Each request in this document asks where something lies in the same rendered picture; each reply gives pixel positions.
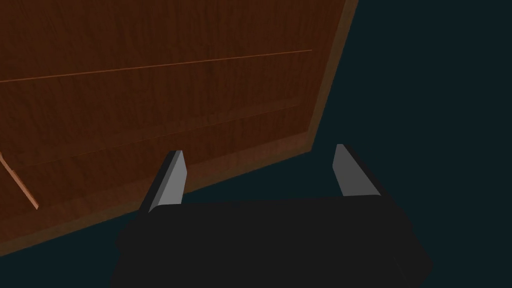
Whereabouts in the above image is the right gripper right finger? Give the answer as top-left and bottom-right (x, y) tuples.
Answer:
(332, 143), (391, 198)

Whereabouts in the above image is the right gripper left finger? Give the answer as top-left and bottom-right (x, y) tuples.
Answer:
(138, 149), (188, 214)

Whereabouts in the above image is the brown wooden cabinet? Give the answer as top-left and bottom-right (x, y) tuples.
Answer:
(0, 0), (360, 257)

